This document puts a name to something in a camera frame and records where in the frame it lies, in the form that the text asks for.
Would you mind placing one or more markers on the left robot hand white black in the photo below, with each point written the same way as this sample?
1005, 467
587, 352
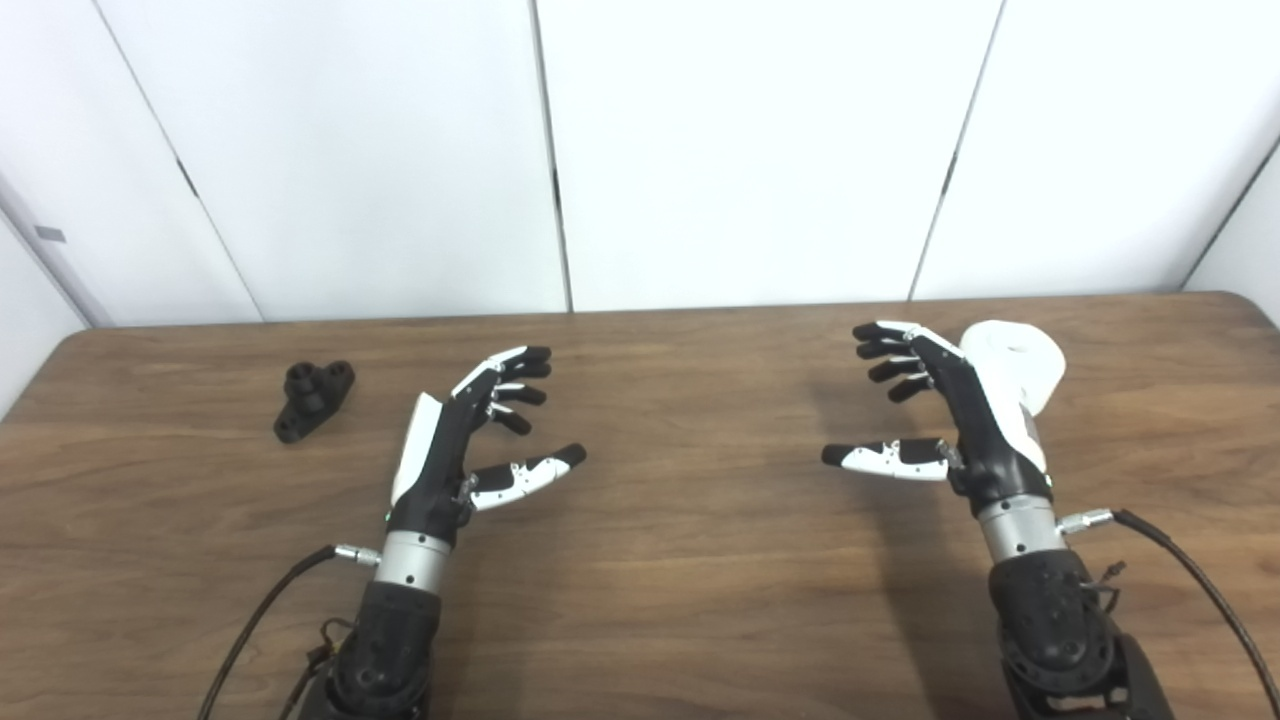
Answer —
430, 470

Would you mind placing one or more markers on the small grey wall tag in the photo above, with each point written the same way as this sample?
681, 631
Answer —
50, 234

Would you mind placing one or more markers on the round white piece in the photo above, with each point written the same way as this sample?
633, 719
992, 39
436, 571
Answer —
1020, 365

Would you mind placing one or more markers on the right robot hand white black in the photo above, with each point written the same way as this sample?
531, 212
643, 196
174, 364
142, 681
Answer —
985, 440

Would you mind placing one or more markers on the black flanged holder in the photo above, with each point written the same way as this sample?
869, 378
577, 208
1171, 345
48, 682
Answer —
312, 400

